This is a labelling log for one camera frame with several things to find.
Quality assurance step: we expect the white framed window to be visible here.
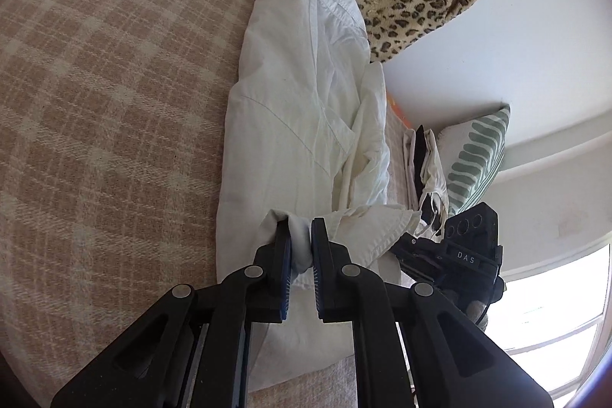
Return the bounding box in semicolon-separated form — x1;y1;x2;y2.
497;241;612;394

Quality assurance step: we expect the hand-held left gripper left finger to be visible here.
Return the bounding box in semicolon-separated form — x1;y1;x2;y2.
50;217;293;408

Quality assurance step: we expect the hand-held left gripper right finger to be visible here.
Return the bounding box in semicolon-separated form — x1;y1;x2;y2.
311;217;555;408

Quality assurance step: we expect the green striped white pillow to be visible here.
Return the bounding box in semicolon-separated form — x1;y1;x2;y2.
437;104;511;218

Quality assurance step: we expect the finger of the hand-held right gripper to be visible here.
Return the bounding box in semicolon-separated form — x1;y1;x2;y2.
389;232;448;282

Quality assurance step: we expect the person's right hand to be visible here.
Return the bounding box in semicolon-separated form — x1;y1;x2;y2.
461;298;488;332

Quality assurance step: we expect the beige plaid blanket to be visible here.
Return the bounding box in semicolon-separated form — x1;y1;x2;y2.
0;0;412;408

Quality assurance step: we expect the white long-sleeved shirt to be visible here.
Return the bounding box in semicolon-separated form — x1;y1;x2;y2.
215;0;424;394

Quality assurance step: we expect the beige tote bag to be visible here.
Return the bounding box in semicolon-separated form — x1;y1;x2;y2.
402;126;450;241

